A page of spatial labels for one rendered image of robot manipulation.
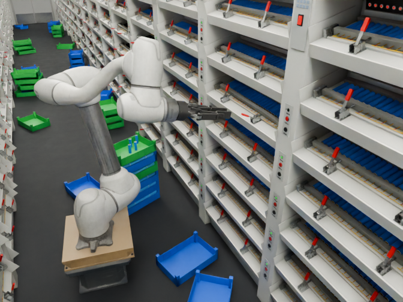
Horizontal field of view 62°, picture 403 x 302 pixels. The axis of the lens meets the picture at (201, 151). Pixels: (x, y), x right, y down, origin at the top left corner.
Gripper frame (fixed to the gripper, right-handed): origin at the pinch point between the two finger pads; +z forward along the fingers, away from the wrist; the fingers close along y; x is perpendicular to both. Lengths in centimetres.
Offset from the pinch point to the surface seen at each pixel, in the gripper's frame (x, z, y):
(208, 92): -3.6, 17.3, -42.1
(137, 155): -59, -3, -78
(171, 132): -57, 33, -111
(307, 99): 16.2, 14.4, 27.5
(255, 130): -5.9, 17.3, 3.2
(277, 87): 15.6, 13.3, 12.5
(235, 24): 33.1, 7.3, -16.4
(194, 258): -97, 19, -19
